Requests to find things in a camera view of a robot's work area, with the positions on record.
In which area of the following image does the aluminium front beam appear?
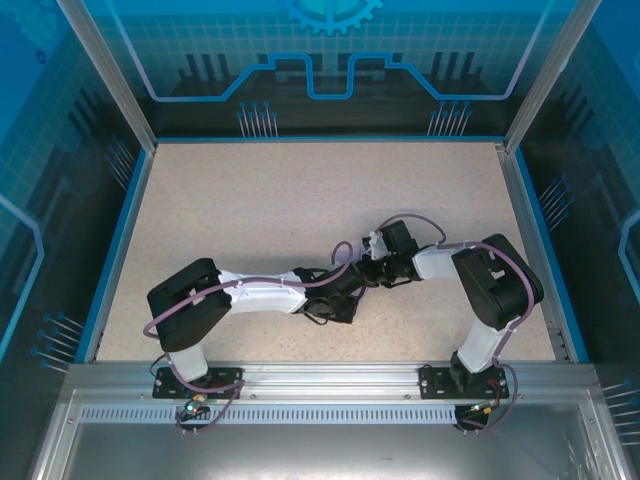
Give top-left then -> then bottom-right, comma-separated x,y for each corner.
64,360 -> 599,401

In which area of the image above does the metal tray panel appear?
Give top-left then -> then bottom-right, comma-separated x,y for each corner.
29,388 -> 631,480

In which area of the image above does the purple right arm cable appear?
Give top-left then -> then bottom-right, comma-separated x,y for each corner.
377,213 -> 534,436

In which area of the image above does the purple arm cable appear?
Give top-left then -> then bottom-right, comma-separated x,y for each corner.
377,213 -> 534,436
143,241 -> 364,435

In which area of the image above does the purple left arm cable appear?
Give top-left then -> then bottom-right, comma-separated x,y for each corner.
143,241 -> 364,435

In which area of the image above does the slotted metal cable duct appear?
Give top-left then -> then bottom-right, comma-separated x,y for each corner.
78,405 -> 460,426

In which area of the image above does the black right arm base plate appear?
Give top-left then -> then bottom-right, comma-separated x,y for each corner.
418,364 -> 506,401

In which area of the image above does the aluminium side rail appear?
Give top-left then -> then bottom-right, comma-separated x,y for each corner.
82,144 -> 160,364
492,141 -> 574,362

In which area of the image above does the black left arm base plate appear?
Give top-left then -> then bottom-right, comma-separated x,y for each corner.
152,366 -> 245,400

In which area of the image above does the aluminium upright post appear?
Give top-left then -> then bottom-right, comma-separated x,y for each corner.
54,0 -> 160,154
503,0 -> 591,154

